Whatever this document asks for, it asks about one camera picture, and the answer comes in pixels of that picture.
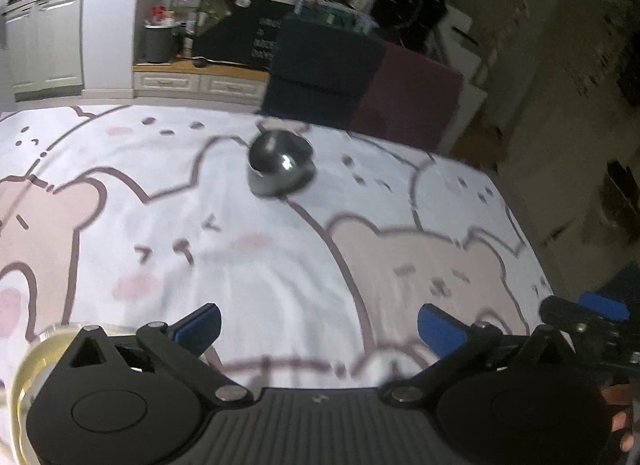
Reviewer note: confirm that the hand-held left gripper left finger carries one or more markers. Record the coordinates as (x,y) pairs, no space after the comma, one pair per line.
(198,327)

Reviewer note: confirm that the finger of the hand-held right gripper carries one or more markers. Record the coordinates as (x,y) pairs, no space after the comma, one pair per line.
(585,322)
(605,306)

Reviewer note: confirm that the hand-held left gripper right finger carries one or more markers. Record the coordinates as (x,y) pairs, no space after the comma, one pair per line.
(440,329)

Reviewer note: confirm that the round steel bowl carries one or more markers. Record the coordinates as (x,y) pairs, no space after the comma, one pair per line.
(280,162)

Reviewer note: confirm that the person's right hand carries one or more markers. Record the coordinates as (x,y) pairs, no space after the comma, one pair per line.
(622,420)

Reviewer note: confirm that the maroon chair back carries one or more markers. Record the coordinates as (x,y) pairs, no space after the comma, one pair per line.
(407,100)

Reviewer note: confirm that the white low drawer unit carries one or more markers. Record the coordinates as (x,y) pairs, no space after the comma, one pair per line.
(200,85)

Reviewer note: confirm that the dark chair back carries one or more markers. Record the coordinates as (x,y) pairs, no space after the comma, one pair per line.
(325,70)

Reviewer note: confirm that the grey trash bin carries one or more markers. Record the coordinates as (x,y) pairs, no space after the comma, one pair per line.
(161,42)

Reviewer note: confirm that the black lettered cabinet curtain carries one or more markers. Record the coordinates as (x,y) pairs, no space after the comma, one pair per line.
(237,32)

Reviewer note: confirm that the white kitchen base cabinet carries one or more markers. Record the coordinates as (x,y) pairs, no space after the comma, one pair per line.
(45,45)

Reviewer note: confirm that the teal patterned basket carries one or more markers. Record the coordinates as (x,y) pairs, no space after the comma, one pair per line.
(330,15)

